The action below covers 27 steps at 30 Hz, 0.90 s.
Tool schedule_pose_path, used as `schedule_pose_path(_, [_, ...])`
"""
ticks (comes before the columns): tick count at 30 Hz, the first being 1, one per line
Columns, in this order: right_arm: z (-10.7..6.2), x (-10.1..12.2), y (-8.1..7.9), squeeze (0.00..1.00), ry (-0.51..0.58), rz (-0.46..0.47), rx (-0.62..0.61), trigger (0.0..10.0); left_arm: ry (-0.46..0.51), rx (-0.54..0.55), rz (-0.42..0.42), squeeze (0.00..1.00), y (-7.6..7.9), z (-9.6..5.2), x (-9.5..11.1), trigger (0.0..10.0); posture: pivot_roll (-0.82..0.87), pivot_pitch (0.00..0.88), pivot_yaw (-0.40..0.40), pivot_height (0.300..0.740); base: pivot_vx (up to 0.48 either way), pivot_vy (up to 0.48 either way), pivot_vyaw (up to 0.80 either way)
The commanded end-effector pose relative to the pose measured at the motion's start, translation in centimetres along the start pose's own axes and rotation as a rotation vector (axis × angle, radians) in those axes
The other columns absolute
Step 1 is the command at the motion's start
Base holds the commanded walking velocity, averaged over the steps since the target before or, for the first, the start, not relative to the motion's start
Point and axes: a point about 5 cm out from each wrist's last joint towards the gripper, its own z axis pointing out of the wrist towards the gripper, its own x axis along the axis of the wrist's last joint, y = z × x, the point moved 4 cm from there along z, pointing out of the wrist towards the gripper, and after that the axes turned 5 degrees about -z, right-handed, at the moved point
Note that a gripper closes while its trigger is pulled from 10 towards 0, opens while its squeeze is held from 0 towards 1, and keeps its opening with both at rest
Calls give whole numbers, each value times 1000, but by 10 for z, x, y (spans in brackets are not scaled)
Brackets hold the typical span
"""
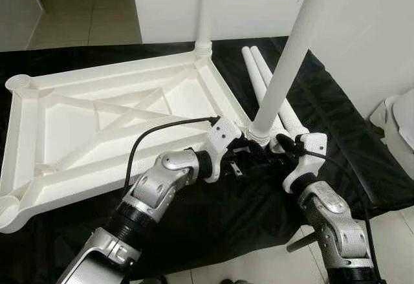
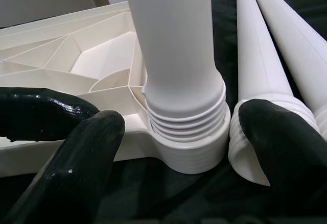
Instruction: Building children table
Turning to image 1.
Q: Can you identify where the white plastic chair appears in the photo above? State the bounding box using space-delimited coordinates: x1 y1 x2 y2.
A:
369 90 414 152

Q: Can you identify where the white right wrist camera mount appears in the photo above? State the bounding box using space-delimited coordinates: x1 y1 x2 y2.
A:
283 132 327 194

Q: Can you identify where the white tapered plastic table leg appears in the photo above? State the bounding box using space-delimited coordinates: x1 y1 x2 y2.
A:
248 0 340 146
250 45 310 139
194 0 214 55
241 47 289 152

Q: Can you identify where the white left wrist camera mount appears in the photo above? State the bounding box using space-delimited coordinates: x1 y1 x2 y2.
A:
206 117 241 182

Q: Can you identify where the black table cloth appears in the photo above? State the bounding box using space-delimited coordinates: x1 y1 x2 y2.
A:
0 35 414 284

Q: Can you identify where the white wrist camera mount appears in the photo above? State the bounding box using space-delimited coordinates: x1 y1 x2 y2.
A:
206 117 241 182
283 132 327 194

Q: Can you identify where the white plastic children table top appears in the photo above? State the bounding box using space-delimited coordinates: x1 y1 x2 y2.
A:
0 46 269 234

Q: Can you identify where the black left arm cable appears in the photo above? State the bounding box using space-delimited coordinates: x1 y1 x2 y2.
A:
123 116 221 201

